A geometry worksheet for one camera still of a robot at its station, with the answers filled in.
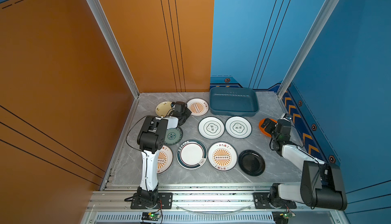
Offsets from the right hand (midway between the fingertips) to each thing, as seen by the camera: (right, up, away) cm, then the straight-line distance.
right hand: (270, 122), depth 91 cm
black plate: (-13, -22, -6) cm, 26 cm away
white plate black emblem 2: (-17, -4, +9) cm, 20 cm away
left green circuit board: (-65, -42, -20) cm, 80 cm away
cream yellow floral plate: (-68, +8, +19) cm, 71 cm away
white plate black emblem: (-35, -5, +9) cm, 36 cm away
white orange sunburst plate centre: (-29, -19, -4) cm, 35 cm away
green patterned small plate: (-59, -9, +6) cm, 60 cm away
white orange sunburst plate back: (-44, +9, +21) cm, 49 cm away
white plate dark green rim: (-47, -19, -1) cm, 51 cm away
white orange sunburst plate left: (-62, -22, -4) cm, 66 cm away
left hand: (-49, +7, +17) cm, 52 cm away
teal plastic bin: (-15, +14, +27) cm, 34 cm away
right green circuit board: (-2, -41, -21) cm, 46 cm away
